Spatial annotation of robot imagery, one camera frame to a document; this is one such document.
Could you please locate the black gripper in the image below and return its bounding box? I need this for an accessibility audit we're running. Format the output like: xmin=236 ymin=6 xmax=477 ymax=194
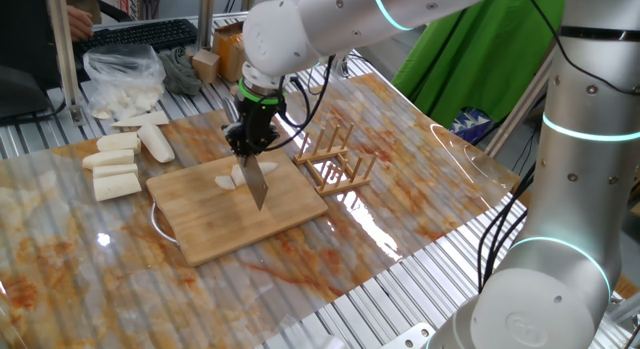
xmin=223 ymin=99 xmax=284 ymax=157

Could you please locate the steel cleaver knife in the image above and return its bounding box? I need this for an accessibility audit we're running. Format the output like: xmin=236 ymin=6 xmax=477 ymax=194
xmin=222 ymin=97 xmax=270 ymax=212

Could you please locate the long tapered white radish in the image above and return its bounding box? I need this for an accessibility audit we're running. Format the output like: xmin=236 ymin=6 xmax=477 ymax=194
xmin=230 ymin=161 xmax=279 ymax=188

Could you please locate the rounded white radish piece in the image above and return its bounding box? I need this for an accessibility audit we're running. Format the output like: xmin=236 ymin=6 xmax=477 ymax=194
xmin=136 ymin=123 xmax=176 ymax=164

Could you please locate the flat white radish wedge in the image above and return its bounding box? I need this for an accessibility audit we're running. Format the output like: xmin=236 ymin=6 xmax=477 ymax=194
xmin=110 ymin=110 xmax=170 ymax=129

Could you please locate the white radish chunk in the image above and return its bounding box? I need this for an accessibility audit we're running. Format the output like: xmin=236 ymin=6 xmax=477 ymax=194
xmin=96 ymin=131 xmax=143 ymax=155
xmin=92 ymin=163 xmax=139 ymax=180
xmin=82 ymin=148 xmax=135 ymax=171
xmin=92 ymin=172 xmax=143 ymax=203

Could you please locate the clear bag of radish pieces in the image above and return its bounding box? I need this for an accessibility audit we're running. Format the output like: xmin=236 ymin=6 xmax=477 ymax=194
xmin=82 ymin=42 xmax=167 ymax=121

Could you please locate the bare person hand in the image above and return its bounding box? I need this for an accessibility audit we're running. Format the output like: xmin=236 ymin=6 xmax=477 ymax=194
xmin=67 ymin=4 xmax=95 ymax=43

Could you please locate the wooden block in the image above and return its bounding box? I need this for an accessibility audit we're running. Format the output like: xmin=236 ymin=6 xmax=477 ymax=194
xmin=191 ymin=48 xmax=221 ymax=85

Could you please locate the brown cardboard box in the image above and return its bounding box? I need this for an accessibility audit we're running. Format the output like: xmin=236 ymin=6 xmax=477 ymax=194
xmin=212 ymin=19 xmax=247 ymax=84

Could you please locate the wooden cutting board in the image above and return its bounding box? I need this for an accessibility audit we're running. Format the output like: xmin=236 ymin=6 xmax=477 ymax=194
xmin=145 ymin=143 xmax=329 ymax=268

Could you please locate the grey green cloth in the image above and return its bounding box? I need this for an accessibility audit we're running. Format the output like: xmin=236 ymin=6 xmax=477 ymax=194
xmin=158 ymin=46 xmax=203 ymax=97

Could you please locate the wooden peg rack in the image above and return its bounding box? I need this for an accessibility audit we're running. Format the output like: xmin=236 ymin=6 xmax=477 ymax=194
xmin=293 ymin=122 xmax=379 ymax=198

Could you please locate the black keyboard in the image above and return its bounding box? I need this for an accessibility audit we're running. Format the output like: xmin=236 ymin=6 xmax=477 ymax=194
xmin=73 ymin=17 xmax=199 ymax=58

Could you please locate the marble pattern plastic sheet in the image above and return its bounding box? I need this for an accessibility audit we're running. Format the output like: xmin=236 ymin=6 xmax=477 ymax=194
xmin=0 ymin=71 xmax=521 ymax=349

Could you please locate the blue white patterned item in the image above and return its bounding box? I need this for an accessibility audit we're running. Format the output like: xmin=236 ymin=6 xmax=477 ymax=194
xmin=449 ymin=107 xmax=494 ymax=145

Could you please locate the green fabric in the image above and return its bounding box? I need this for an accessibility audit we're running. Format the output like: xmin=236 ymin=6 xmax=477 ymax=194
xmin=392 ymin=0 xmax=566 ymax=130

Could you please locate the aluminium frame post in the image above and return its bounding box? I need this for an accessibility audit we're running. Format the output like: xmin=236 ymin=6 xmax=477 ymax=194
xmin=44 ymin=0 xmax=85 ymax=126
xmin=196 ymin=0 xmax=216 ymax=50
xmin=484 ymin=53 xmax=556 ymax=158

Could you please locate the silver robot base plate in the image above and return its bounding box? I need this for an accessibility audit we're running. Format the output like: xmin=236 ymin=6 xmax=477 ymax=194
xmin=382 ymin=322 xmax=436 ymax=349

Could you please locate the black cable bundle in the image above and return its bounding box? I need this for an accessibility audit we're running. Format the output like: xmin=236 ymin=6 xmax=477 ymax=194
xmin=477 ymin=161 xmax=536 ymax=293

